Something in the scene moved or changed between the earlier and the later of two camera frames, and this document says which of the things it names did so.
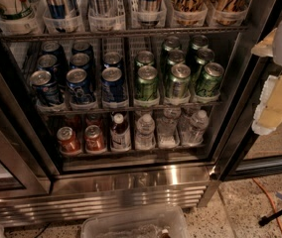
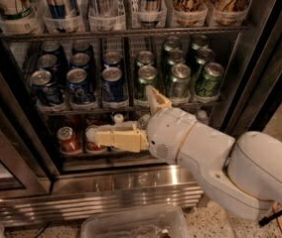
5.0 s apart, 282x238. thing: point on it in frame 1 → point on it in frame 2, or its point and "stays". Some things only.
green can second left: (144, 58) stays
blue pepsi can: (82, 48) stays
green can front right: (210, 82) stays
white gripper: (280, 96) → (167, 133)
